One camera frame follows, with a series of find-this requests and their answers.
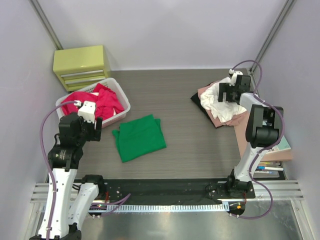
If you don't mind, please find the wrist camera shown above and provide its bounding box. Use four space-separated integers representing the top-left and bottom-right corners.
228 68 243 87
74 100 96 124

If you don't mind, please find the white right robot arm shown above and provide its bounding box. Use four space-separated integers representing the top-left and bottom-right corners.
214 70 284 199

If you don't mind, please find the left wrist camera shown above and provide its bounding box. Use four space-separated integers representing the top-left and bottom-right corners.
74 100 96 124

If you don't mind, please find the yellow green drawer cabinet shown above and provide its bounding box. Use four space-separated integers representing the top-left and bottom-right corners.
53 45 111 92

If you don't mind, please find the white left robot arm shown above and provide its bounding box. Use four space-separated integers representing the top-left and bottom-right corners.
32 112 106 240

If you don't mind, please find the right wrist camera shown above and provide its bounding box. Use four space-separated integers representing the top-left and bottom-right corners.
228 68 243 87

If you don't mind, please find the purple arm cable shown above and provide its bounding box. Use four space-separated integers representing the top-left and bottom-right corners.
39 101 132 235
231 59 286 220

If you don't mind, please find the white t shirt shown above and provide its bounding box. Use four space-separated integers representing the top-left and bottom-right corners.
199 77 247 124

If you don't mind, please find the red t shirt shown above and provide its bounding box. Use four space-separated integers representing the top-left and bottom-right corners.
62 83 125 121

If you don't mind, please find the black t shirt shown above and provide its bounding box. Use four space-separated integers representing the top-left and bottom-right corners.
190 93 210 119

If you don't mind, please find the aluminium slotted rail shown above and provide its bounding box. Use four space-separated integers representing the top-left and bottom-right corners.
87 202 230 214

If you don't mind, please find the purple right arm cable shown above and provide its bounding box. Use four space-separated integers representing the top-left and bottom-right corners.
231 59 286 220

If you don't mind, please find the pink desk mat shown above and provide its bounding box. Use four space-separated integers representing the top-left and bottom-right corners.
234 111 293 162

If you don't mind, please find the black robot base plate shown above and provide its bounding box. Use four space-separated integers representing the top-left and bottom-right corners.
104 178 256 205

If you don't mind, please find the white marker pen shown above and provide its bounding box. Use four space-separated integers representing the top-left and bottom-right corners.
254 166 284 174

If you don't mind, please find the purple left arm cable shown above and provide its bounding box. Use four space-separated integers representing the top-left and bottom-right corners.
39 101 132 235

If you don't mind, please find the pink t shirt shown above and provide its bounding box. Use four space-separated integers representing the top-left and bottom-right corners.
195 81 249 128

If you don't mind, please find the green t shirt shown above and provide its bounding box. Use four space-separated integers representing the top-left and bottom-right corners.
112 114 167 163

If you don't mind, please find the teal paperback book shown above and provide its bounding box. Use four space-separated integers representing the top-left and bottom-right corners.
269 136 291 153

